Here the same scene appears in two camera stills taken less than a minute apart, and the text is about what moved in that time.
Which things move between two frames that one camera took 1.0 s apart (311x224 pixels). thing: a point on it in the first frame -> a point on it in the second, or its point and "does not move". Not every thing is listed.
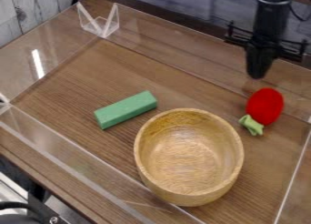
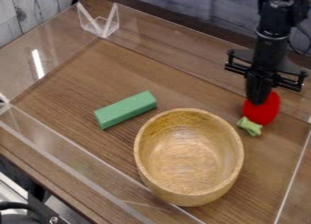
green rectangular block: x=124 y=109 does not move
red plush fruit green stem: x=263 y=107 does not move
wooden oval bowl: x=188 y=156 does not move
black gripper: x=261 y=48 -> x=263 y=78
